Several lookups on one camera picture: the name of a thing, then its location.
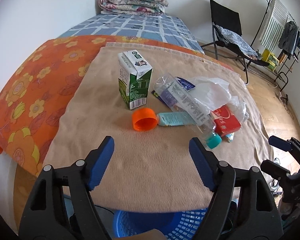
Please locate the patterned chair cushion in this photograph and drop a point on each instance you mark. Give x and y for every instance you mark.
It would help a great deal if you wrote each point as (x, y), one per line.
(232, 38)

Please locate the blue plaid mattress sheet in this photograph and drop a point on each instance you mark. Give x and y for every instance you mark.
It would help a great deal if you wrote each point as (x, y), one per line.
(163, 28)

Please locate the folded floral quilt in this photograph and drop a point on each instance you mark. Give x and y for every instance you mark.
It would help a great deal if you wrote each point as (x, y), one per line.
(134, 7)

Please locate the black folding chair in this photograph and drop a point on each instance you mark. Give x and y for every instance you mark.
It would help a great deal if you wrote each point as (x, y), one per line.
(229, 19)

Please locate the colourful small wrapper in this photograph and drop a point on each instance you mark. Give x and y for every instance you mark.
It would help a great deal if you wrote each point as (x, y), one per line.
(229, 137)

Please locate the white plastic bag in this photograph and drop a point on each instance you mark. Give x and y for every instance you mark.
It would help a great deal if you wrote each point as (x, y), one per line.
(213, 93)

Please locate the orange floral bedsheet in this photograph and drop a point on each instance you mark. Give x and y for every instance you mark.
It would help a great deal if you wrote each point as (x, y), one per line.
(65, 98)

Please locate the green striped towel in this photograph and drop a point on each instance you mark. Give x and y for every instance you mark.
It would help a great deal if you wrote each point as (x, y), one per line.
(274, 25)

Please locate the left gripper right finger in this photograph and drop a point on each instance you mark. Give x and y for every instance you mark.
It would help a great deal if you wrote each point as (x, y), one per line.
(242, 206)

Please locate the green white milk carton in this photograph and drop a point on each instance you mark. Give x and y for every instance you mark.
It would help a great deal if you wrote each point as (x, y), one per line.
(134, 78)

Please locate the red cardboard box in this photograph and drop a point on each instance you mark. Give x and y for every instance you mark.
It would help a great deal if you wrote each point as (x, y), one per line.
(225, 121)

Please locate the dark hanging jacket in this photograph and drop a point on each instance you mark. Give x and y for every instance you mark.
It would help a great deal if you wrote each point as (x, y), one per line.
(289, 38)

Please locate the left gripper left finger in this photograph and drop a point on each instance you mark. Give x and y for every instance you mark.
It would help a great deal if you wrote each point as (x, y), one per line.
(60, 205)

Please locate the beige fleece blanket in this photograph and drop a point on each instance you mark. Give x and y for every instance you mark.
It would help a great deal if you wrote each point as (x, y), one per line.
(149, 171)

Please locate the blue foil wrapper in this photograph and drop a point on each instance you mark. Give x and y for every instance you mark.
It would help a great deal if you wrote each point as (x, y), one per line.
(185, 83)

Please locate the yellow green box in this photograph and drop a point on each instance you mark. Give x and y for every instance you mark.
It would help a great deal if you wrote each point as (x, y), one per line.
(269, 57)

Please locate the blue plastic laundry basket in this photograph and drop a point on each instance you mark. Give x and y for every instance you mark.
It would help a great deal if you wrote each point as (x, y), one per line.
(173, 225)

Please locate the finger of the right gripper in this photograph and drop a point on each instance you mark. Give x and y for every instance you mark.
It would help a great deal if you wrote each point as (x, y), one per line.
(279, 143)
(274, 170)

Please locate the teal cream tube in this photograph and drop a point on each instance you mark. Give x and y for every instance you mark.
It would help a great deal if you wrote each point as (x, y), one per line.
(174, 119)

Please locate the clear plastic bottle teal cap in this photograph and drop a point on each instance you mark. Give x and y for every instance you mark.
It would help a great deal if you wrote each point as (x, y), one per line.
(193, 114)

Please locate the black metal clothes rack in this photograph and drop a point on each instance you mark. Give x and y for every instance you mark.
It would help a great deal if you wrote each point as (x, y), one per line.
(280, 76)

